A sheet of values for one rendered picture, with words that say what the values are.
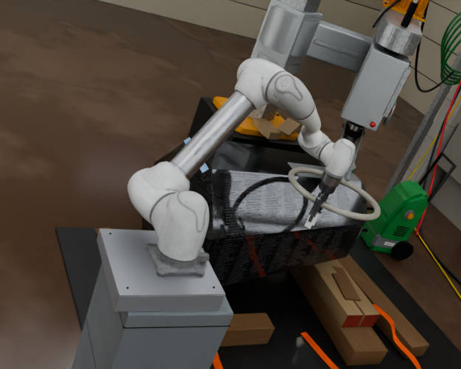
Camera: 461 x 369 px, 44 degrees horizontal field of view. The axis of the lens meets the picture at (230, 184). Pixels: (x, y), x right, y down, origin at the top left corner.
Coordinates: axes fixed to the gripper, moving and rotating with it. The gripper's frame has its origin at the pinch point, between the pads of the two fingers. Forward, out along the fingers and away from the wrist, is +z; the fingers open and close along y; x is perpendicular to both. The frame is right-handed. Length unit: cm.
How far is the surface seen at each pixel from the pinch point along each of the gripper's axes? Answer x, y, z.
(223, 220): 38.3, -7.4, 20.4
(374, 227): -11, 187, 60
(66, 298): 92, -40, 90
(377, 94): 11, 74, -53
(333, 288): -16, 69, 62
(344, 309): -29, 56, 63
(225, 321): -2, -78, 18
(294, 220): 14.0, 28.7, 17.7
